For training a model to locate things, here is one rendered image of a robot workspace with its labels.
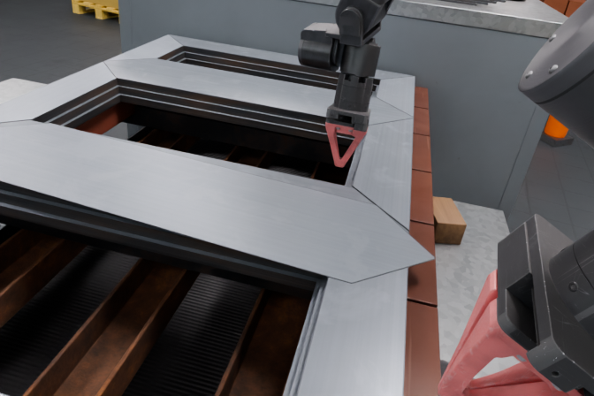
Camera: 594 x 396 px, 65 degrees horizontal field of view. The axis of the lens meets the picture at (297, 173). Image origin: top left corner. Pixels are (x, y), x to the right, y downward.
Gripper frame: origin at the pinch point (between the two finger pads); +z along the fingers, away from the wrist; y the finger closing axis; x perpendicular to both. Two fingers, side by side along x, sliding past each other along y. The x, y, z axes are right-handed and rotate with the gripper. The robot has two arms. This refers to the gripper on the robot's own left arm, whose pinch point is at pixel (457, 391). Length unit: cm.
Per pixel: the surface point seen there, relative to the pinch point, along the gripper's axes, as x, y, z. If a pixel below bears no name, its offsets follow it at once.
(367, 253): -2.2, -27.5, 16.0
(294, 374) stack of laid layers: -2.9, -9.9, 20.1
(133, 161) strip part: -36, -32, 33
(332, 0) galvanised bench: -38, -112, 16
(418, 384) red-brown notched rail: 7.6, -14.4, 15.3
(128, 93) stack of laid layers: -56, -61, 47
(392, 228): -0.5, -34.5, 15.1
